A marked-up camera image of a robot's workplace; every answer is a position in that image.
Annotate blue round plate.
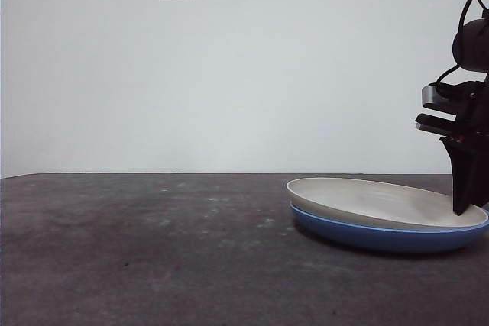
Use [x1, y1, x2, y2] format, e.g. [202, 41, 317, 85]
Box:
[290, 202, 489, 254]

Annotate white round plate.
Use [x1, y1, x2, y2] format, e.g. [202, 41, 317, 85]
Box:
[286, 176, 489, 232]

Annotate right wrist grey camera box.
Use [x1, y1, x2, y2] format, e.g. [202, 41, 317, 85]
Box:
[421, 84, 456, 111]

